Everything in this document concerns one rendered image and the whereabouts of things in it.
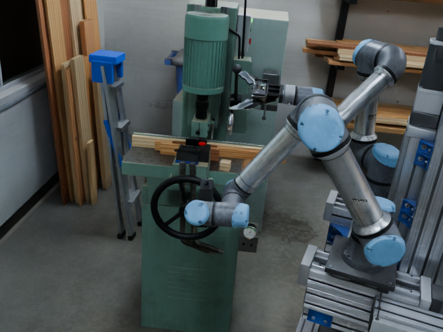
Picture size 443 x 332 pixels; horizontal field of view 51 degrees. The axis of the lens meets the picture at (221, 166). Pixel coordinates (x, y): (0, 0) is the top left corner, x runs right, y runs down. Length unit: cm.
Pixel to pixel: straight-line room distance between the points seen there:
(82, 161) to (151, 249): 134
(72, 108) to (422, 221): 227
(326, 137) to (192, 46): 83
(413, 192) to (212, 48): 92
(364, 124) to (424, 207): 50
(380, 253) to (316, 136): 41
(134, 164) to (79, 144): 137
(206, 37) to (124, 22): 262
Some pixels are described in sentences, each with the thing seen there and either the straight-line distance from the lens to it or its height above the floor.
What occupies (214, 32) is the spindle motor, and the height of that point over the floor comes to 145.
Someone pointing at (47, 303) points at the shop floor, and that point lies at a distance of 268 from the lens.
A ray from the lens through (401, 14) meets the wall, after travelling 432.
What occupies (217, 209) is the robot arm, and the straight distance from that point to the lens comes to 140.
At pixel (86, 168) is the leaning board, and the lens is 338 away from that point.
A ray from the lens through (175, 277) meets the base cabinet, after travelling 224.
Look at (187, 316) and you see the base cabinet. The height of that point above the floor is 10.
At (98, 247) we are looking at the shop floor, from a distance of 303.
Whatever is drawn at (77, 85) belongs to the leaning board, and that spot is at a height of 87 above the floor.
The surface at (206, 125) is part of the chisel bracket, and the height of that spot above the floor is 106.
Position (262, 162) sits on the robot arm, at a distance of 144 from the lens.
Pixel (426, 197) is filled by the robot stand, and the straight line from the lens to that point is 170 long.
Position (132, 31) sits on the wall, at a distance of 442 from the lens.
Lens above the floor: 173
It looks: 25 degrees down
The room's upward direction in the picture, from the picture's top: 5 degrees clockwise
